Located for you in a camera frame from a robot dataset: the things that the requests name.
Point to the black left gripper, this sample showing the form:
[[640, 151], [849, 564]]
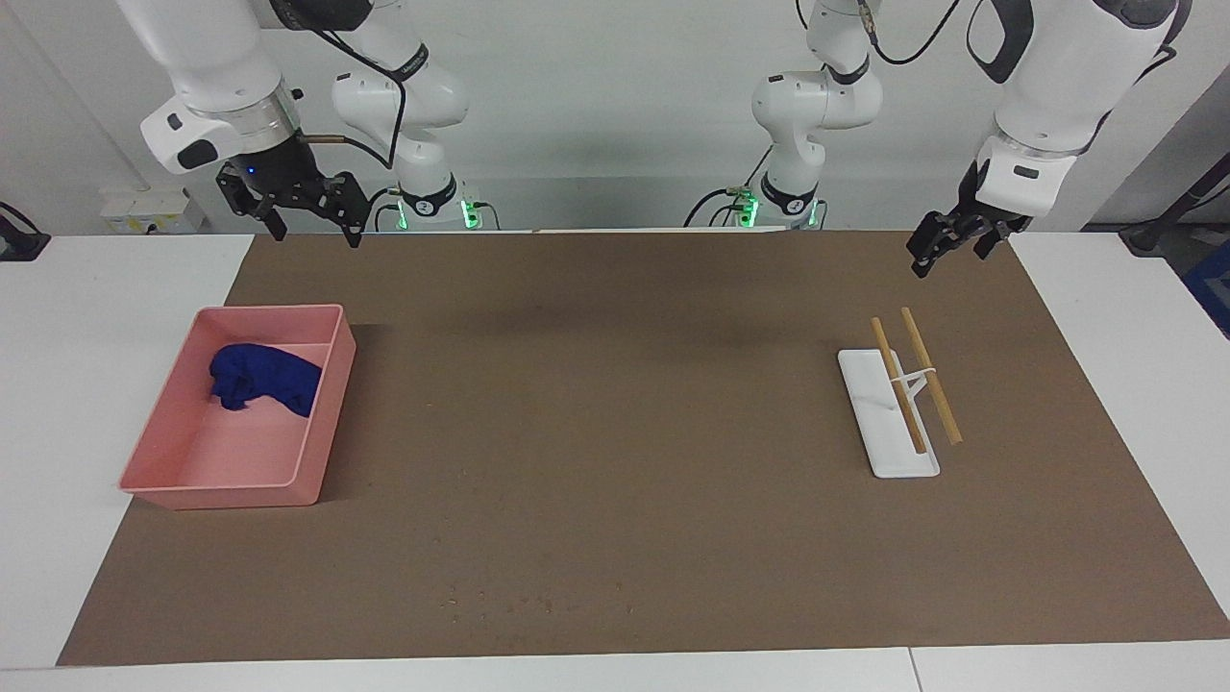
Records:
[[975, 216]]

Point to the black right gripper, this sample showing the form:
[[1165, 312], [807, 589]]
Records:
[[279, 173]]

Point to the blue towel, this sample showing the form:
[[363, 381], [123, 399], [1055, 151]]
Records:
[[269, 375]]

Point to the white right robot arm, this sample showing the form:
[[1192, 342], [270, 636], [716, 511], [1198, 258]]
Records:
[[211, 58]]

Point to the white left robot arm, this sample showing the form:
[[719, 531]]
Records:
[[1067, 77]]

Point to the wooden rack rod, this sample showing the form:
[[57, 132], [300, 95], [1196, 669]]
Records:
[[932, 380], [898, 384]]

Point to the black stand pole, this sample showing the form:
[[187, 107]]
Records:
[[1148, 235]]

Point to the pink plastic bin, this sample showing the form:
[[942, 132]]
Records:
[[231, 452]]

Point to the blue crate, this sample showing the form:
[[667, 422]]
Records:
[[1216, 288]]

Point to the brown table mat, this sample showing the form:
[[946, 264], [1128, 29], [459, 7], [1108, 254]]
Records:
[[625, 432]]

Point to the white wall power strip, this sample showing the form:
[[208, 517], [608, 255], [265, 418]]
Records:
[[144, 210]]

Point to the black clamp mount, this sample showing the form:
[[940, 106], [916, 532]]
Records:
[[19, 245]]

